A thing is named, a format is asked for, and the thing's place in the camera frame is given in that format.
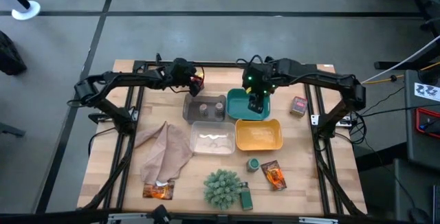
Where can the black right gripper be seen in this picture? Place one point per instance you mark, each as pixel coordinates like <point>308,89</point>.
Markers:
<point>258,78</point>

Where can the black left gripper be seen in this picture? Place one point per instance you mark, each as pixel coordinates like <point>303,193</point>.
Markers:
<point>182,70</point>

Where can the orange taco seasoning packet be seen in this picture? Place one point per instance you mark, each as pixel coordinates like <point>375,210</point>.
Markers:
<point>273,175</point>
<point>159,191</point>

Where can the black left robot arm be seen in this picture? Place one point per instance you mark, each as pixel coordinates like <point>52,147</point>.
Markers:
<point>137,78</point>

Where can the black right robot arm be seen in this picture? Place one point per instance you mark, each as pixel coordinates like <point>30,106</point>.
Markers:
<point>309,74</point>

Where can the teal plastic bin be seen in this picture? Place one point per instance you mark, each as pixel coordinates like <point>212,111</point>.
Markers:
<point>237,109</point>

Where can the yellow plastic bin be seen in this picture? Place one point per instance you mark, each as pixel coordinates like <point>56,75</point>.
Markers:
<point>258,135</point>

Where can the grey plastic bin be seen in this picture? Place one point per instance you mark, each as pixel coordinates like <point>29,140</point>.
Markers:
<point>192,115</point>

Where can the clear plastic bin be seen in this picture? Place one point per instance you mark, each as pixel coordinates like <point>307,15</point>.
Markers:
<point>213,138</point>

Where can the beige cloth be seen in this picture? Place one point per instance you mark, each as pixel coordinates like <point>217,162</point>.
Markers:
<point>166,153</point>

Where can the succulent plant in patterned pot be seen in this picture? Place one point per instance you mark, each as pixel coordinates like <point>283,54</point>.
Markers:
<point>222,189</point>

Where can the white printed sticker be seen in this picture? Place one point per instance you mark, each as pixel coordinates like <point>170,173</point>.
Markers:
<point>426,90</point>

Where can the red device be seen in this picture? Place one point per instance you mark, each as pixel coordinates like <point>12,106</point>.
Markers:
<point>426,125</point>

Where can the dark grey cabinet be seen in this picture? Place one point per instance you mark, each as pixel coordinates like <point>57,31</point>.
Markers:
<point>423,152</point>

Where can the black bag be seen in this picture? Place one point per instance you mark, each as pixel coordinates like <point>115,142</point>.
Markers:
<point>8,55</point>

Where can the black rig beam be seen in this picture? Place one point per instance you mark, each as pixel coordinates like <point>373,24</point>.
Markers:
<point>51,217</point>

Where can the black aluminium table frame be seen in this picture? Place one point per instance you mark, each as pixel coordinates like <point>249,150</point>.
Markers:
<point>220,63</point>

